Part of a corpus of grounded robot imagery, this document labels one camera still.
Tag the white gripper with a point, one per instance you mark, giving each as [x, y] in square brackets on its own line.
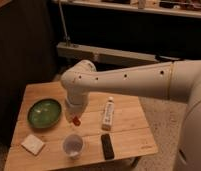
[75, 106]

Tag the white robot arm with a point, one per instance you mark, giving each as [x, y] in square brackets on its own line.
[178, 81]

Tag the green bowl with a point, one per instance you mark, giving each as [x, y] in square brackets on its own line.
[44, 113]

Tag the small wooden table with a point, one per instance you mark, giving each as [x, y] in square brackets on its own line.
[130, 135]

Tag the white tube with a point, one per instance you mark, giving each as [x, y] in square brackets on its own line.
[108, 114]

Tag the black rectangular remote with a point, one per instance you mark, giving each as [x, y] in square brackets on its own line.
[107, 147]

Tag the white square sponge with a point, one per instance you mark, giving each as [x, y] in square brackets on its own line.
[33, 144]

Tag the metal pole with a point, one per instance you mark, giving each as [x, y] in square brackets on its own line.
[66, 37]

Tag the wooden shelf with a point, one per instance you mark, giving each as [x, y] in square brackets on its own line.
[139, 8]

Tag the grey metal rail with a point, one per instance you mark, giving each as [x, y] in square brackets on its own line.
[104, 55]

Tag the black device on rail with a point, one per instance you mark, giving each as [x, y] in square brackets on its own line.
[166, 59]

